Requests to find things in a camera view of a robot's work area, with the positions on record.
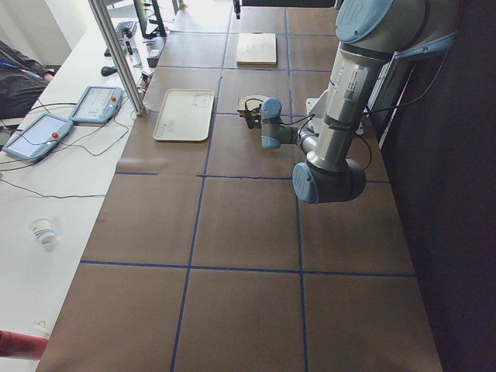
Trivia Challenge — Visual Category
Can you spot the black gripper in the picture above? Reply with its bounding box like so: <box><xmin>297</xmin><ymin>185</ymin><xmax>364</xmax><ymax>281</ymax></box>
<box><xmin>244</xmin><ymin>106</ymin><xmax>261</xmax><ymax>129</ymax></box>

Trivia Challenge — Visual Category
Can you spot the bread slice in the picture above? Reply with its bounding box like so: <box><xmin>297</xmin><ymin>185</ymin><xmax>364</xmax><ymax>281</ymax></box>
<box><xmin>237</xmin><ymin>98</ymin><xmax>263</xmax><ymax>118</ymax></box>

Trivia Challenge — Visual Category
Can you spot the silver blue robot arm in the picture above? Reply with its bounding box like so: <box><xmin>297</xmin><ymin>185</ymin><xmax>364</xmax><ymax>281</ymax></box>
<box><xmin>260</xmin><ymin>1</ymin><xmax>462</xmax><ymax>204</ymax></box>

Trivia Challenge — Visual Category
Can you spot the cream bear tray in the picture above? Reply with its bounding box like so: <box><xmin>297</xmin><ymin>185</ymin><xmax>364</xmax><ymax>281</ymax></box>
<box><xmin>152</xmin><ymin>89</ymin><xmax>215</xmax><ymax>142</ymax></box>

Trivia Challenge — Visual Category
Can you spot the wooden cutting board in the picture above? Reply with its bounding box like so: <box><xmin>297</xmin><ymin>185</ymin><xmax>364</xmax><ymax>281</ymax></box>
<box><xmin>236</xmin><ymin>33</ymin><xmax>277</xmax><ymax>66</ymax></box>

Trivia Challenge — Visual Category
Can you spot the black keyboard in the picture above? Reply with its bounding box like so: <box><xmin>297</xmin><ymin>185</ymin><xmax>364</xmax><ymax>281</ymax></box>
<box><xmin>115</xmin><ymin>21</ymin><xmax>137</xmax><ymax>54</ymax></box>

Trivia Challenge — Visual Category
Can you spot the black computer mouse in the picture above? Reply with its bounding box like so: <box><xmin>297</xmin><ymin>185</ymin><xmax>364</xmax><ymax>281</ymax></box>
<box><xmin>100</xmin><ymin>66</ymin><xmax>117</xmax><ymax>77</ymax></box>

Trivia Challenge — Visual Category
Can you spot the far teach pendant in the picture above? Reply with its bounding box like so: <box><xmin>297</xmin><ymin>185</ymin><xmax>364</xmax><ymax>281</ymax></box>
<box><xmin>69</xmin><ymin>86</ymin><xmax>123</xmax><ymax>126</ymax></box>

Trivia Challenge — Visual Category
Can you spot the teach pendant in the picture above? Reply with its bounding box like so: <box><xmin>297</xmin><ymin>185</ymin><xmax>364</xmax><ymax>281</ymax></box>
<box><xmin>69</xmin><ymin>86</ymin><xmax>123</xmax><ymax>126</ymax></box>
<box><xmin>2</xmin><ymin>113</ymin><xmax>74</xmax><ymax>163</ymax></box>

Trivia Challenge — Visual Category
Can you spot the near teach pendant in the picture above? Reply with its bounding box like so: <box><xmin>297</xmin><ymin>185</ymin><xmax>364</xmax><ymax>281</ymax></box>
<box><xmin>2</xmin><ymin>113</ymin><xmax>74</xmax><ymax>163</ymax></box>

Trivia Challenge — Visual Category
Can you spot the paper cup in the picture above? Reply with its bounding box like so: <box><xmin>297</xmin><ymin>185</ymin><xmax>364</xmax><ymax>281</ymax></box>
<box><xmin>29</xmin><ymin>219</ymin><xmax>56</xmax><ymax>244</ymax></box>

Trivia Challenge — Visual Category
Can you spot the red cylinder object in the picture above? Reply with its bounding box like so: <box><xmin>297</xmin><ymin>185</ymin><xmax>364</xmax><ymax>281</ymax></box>
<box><xmin>1</xmin><ymin>330</ymin><xmax>48</xmax><ymax>360</ymax></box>

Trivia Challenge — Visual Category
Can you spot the aluminium frame post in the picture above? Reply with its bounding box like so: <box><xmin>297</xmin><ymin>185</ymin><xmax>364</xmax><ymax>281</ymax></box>
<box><xmin>88</xmin><ymin>0</ymin><xmax>146</xmax><ymax>116</ymax></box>

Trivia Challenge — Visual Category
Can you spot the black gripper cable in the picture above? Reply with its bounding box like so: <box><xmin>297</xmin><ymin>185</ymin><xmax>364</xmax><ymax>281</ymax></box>
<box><xmin>278</xmin><ymin>50</ymin><xmax>454</xmax><ymax>171</ymax></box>

